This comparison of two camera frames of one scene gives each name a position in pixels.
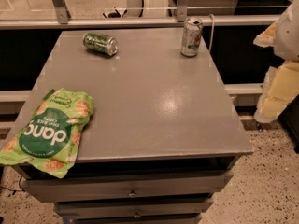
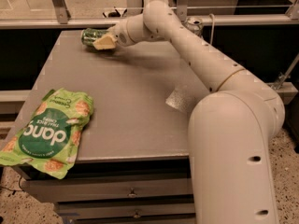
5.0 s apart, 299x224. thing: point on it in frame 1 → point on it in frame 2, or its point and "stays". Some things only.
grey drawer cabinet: (164, 133) stays
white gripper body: (289, 36) → (121, 35)
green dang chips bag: (49, 137) stays
